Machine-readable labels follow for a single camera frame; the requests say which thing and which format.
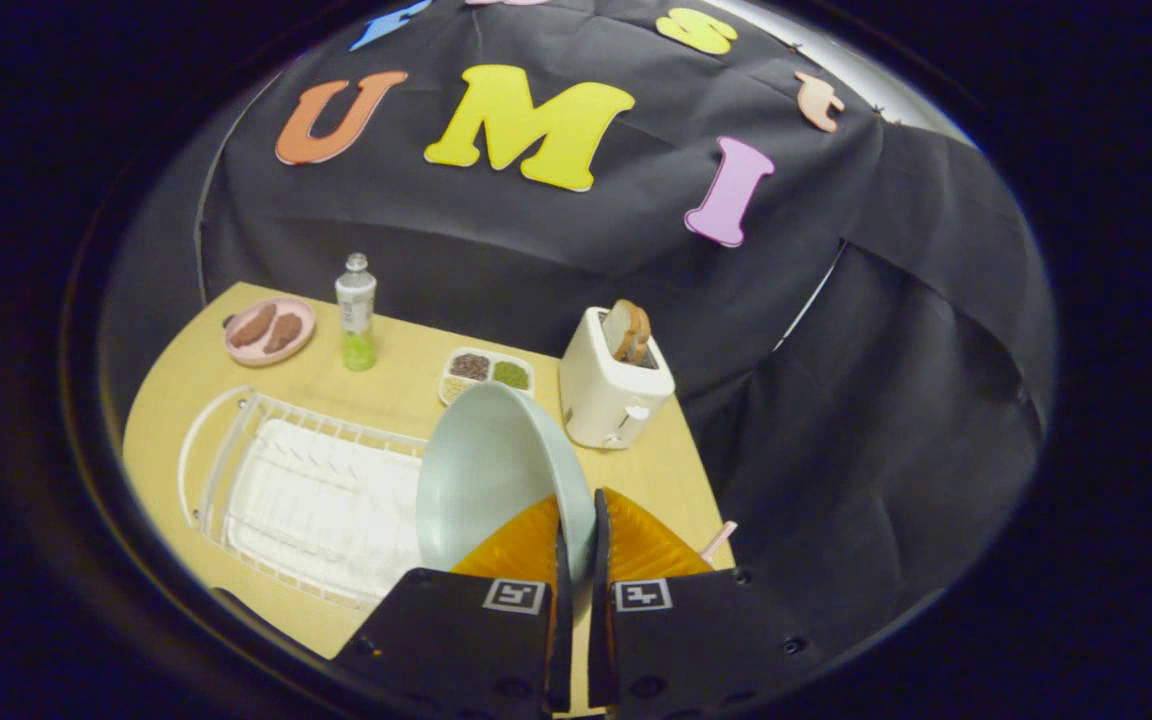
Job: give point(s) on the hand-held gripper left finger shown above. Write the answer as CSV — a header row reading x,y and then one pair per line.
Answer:
x,y
476,650

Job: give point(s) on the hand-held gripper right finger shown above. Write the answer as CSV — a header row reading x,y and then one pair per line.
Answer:
x,y
696,640

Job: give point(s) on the pale green plate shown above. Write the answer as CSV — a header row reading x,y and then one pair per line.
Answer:
x,y
491,470

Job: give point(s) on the small pink plate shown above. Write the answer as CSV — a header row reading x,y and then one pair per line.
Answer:
x,y
271,352

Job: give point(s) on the white toaster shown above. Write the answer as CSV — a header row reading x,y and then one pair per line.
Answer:
x,y
606,400

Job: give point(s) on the white divided seed tray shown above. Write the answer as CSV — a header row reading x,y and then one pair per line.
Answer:
x,y
486,372

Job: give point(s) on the brown bread slice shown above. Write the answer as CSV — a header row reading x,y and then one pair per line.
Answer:
x,y
628,330

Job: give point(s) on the green liquid bottle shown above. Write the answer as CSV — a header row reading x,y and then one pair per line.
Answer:
x,y
357,310

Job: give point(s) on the brown food piece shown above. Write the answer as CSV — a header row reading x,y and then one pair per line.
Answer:
x,y
253,326
284,332

